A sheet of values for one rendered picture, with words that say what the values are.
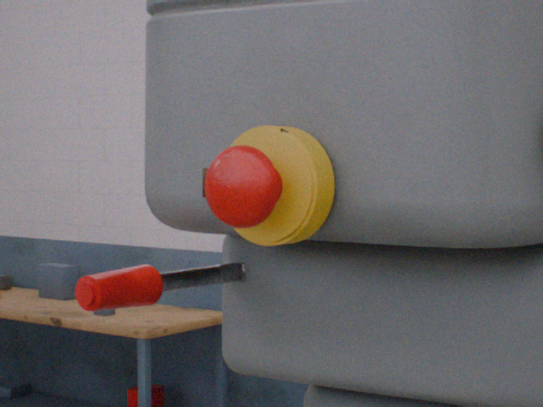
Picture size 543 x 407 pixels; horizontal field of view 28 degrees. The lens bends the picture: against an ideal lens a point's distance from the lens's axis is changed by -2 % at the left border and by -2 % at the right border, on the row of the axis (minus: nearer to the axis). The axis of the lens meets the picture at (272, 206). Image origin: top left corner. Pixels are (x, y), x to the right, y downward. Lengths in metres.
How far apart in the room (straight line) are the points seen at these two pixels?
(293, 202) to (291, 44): 0.08
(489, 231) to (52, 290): 6.10
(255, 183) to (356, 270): 0.16
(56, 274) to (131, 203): 0.61
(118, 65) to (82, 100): 0.36
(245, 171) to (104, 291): 0.12
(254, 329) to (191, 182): 0.14
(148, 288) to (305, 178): 0.13
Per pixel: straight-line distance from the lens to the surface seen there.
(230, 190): 0.52
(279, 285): 0.68
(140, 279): 0.61
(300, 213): 0.53
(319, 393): 0.73
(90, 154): 6.76
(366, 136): 0.54
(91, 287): 0.59
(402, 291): 0.64
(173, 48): 0.61
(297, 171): 0.53
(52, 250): 7.02
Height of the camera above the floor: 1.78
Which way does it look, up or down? 3 degrees down
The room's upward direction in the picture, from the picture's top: straight up
